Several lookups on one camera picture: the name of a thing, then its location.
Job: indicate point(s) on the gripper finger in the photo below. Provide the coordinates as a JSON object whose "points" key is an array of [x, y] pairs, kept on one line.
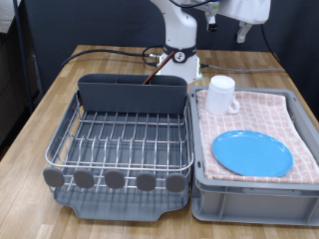
{"points": [[243, 33], [212, 23]]}

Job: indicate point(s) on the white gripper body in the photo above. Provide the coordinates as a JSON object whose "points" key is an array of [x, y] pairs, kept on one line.
{"points": [[242, 10]]}

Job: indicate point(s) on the brown wooden spoon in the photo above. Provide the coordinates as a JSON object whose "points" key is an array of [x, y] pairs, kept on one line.
{"points": [[156, 69]]}

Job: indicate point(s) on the blue plastic plate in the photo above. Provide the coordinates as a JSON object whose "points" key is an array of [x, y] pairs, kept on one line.
{"points": [[252, 154]]}

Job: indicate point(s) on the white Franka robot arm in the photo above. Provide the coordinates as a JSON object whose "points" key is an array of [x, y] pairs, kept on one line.
{"points": [[179, 30]]}

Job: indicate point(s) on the white mug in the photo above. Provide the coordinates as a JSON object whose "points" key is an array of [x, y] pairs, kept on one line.
{"points": [[219, 94]]}

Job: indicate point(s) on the pink checkered towel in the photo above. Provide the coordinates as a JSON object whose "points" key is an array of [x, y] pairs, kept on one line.
{"points": [[265, 113]]}

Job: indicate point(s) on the dark grey utensil holder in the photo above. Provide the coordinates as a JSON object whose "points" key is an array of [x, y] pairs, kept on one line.
{"points": [[133, 96]]}

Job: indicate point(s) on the black backdrop curtain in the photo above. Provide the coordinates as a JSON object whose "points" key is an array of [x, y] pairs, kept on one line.
{"points": [[99, 23]]}

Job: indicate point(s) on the grey plastic crate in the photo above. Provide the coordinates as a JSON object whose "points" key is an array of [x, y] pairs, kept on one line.
{"points": [[252, 205]]}

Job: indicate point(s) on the dark metal pole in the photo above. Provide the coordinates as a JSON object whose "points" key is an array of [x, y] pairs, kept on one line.
{"points": [[20, 49]]}

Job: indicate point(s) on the grey drain tray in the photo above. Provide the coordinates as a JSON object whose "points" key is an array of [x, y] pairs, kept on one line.
{"points": [[109, 207]]}

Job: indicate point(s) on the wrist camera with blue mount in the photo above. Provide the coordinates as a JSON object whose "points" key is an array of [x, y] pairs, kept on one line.
{"points": [[195, 1]]}

